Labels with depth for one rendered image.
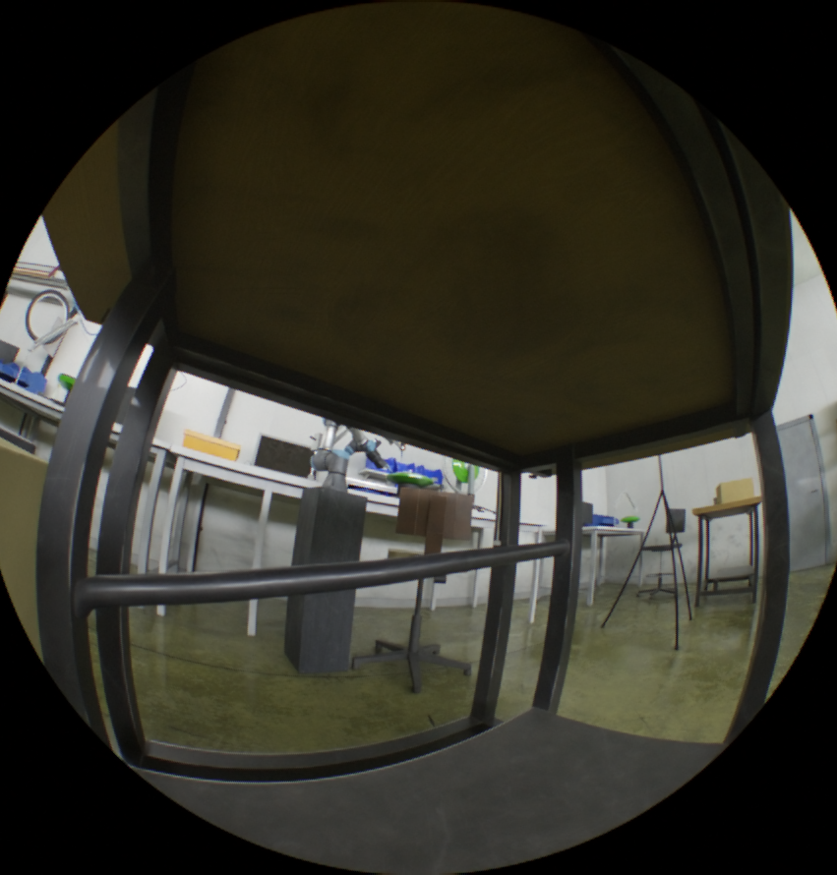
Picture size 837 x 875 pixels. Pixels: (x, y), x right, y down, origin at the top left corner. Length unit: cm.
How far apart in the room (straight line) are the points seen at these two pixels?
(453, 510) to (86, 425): 124
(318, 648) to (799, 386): 635
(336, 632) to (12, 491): 128
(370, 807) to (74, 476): 52
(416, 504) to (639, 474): 504
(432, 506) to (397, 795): 106
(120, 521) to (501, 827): 67
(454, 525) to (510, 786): 104
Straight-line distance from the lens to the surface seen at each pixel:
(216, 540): 264
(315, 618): 138
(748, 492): 357
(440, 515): 128
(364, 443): 164
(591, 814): 56
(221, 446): 178
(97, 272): 56
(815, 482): 566
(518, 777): 60
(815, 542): 563
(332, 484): 142
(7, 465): 46
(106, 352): 38
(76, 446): 37
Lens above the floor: 68
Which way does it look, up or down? 19 degrees up
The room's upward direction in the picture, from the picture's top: 6 degrees clockwise
